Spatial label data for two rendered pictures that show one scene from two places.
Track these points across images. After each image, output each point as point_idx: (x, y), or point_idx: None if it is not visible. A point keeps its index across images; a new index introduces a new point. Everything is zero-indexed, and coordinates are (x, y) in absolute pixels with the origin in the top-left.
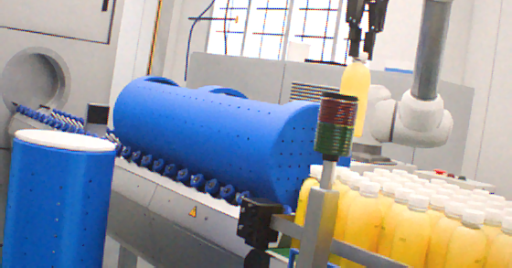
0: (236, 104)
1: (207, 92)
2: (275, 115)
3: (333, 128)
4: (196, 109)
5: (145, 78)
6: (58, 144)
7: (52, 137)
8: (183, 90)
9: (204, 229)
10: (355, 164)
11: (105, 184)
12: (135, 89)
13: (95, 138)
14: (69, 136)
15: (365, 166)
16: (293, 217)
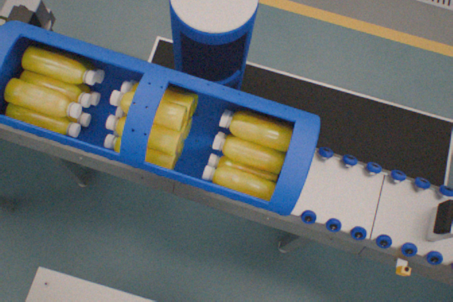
0: (83, 46)
1: (143, 70)
2: (23, 25)
3: None
4: (141, 60)
5: (299, 126)
6: None
7: None
8: (189, 83)
9: None
10: (38, 284)
11: (171, 19)
12: (287, 108)
13: (218, 26)
14: (223, 1)
15: (27, 296)
16: None
